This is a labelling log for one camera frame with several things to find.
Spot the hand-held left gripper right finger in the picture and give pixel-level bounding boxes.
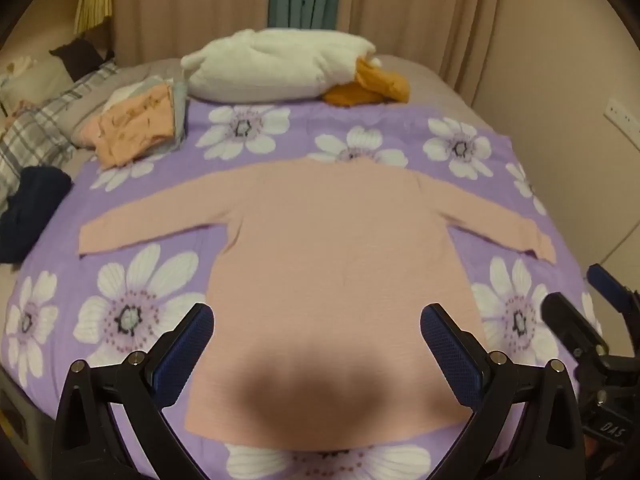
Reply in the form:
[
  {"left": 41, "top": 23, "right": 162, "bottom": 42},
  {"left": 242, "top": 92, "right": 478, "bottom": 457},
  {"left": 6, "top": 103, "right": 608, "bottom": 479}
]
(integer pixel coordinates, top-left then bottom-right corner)
[{"left": 420, "top": 302, "right": 586, "bottom": 480}]

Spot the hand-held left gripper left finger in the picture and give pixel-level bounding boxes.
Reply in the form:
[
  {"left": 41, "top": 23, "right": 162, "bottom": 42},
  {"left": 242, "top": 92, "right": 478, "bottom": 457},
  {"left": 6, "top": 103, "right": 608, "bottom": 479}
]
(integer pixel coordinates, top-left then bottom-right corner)
[{"left": 50, "top": 302, "right": 216, "bottom": 480}]

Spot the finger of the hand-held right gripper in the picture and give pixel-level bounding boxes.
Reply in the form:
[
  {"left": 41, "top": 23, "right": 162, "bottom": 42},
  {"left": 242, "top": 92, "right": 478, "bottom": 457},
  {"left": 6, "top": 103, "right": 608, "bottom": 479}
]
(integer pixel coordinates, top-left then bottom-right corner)
[
  {"left": 541, "top": 291, "right": 610, "bottom": 363},
  {"left": 586, "top": 263, "right": 640, "bottom": 323}
]

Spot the pink knit sweater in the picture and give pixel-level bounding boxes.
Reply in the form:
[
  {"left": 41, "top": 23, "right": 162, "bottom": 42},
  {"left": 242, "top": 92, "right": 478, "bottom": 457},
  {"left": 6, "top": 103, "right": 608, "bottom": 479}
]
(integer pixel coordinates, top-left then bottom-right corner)
[{"left": 77, "top": 157, "right": 558, "bottom": 453}]

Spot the purple floral blanket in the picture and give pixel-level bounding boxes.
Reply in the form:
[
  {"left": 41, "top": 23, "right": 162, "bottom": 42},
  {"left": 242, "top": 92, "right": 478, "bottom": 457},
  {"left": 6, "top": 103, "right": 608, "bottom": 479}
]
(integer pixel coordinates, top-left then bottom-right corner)
[{"left": 2, "top": 100, "right": 596, "bottom": 480}]

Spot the dark navy cloth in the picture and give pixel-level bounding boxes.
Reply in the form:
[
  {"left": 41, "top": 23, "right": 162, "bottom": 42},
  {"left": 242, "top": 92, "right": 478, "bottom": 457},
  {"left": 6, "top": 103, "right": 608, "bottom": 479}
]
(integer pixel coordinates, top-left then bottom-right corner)
[{"left": 0, "top": 166, "right": 73, "bottom": 265}]

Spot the peach printed folded garment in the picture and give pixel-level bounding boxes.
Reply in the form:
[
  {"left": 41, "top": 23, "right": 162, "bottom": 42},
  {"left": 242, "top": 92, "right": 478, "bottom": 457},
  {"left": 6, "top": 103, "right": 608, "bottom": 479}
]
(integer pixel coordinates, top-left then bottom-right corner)
[{"left": 82, "top": 84, "right": 177, "bottom": 170}]

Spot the grey folded garment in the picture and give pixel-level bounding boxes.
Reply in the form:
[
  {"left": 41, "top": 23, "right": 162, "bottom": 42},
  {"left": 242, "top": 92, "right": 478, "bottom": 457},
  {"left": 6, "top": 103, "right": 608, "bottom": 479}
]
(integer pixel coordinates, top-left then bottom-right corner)
[{"left": 102, "top": 77, "right": 190, "bottom": 152}]

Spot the grey plaid pillow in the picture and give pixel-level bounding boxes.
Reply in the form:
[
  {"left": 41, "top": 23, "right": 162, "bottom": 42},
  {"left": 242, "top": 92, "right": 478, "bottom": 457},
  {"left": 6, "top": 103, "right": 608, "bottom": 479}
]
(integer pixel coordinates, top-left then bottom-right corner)
[{"left": 0, "top": 60, "right": 120, "bottom": 203}]

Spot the orange garment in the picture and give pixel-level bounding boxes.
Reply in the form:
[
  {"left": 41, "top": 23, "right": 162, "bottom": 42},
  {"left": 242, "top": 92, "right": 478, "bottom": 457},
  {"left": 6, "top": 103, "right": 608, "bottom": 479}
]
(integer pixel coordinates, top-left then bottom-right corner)
[{"left": 322, "top": 57, "right": 411, "bottom": 108}]

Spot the white fluffy blanket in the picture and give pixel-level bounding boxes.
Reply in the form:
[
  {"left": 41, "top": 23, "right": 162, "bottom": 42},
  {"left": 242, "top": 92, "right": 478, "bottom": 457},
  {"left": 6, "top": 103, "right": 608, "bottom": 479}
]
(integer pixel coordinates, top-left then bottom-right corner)
[{"left": 180, "top": 27, "right": 383, "bottom": 103}]

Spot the dark brown cloth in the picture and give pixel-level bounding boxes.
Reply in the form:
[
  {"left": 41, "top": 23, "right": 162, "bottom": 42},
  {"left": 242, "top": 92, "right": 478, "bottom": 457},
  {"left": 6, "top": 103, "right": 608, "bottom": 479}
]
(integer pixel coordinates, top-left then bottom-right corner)
[{"left": 49, "top": 39, "right": 117, "bottom": 82}]

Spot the cream pillow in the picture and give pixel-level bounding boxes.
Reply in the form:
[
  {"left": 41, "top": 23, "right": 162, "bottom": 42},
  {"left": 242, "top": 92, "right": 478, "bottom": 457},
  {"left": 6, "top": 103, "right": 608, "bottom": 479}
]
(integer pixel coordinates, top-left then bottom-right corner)
[{"left": 0, "top": 54, "right": 76, "bottom": 111}]

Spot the beige curtain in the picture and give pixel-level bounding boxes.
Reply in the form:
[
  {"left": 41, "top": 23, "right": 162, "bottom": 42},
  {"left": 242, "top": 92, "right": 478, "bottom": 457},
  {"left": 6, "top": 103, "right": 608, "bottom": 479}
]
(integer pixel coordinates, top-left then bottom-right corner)
[
  {"left": 111, "top": 0, "right": 275, "bottom": 68},
  {"left": 339, "top": 0, "right": 508, "bottom": 106}
]

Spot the yellow tasselled hanging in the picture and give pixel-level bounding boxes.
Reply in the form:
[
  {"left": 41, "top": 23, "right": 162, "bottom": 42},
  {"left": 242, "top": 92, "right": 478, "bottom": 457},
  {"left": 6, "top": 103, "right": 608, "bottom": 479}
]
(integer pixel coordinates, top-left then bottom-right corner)
[{"left": 74, "top": 0, "right": 114, "bottom": 37}]

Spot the white wall socket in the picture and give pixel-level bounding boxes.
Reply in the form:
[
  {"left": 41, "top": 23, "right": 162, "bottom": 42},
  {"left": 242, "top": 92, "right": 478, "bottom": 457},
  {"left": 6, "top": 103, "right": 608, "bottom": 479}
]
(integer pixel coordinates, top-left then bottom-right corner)
[{"left": 602, "top": 97, "right": 640, "bottom": 141}]

